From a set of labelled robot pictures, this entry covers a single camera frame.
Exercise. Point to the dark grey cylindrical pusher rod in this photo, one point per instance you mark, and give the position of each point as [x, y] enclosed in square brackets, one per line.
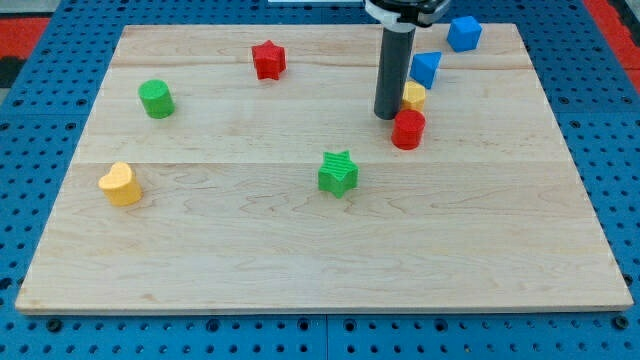
[395, 54]

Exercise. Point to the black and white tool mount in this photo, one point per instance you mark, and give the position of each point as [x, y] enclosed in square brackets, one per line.
[406, 13]

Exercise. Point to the red star block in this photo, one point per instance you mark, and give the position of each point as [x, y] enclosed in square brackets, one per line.
[269, 60]

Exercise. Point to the green star block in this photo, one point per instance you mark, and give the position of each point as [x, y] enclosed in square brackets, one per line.
[338, 173]

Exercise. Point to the yellow heart block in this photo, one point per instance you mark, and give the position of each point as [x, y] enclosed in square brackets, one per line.
[120, 185]

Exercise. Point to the blue triangle block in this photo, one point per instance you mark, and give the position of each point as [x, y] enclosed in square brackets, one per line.
[424, 67]

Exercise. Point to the blue cube block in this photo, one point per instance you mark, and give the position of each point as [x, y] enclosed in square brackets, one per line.
[464, 34]

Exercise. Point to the yellow hexagon block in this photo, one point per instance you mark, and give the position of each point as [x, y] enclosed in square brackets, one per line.
[414, 96]

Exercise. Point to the red cylinder block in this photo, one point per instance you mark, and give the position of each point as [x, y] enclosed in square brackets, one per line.
[408, 129]

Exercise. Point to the wooden board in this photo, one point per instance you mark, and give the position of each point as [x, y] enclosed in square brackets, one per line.
[487, 215]

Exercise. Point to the green cylinder block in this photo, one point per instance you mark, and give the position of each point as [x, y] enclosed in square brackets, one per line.
[156, 98]

